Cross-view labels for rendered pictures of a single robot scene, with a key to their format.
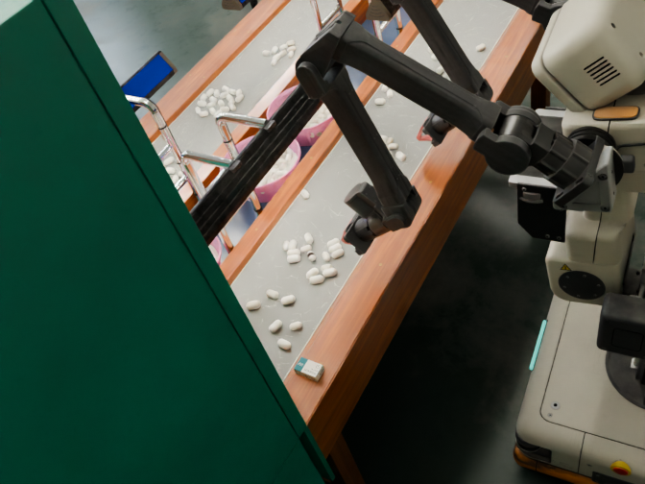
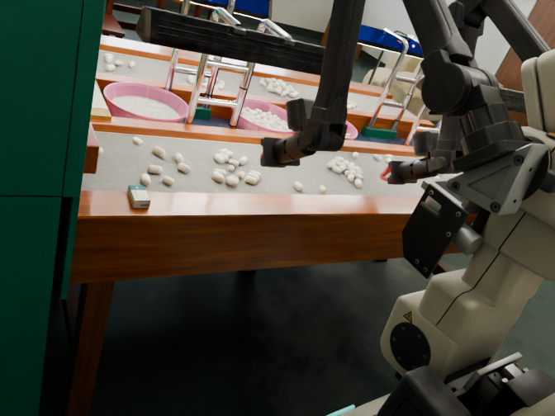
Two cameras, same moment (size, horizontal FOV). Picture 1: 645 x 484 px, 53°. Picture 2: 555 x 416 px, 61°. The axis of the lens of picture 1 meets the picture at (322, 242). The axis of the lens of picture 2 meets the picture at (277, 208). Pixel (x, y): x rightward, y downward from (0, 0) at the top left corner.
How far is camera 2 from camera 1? 70 cm
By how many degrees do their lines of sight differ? 17
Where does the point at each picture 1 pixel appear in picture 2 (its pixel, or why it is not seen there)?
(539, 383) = not seen: outside the picture
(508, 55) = not seen: hidden behind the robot
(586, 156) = (517, 136)
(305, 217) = (256, 154)
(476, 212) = (375, 321)
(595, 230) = (462, 290)
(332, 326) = (191, 197)
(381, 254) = (278, 200)
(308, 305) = (192, 182)
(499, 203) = not seen: hidden behind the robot
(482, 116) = (450, 40)
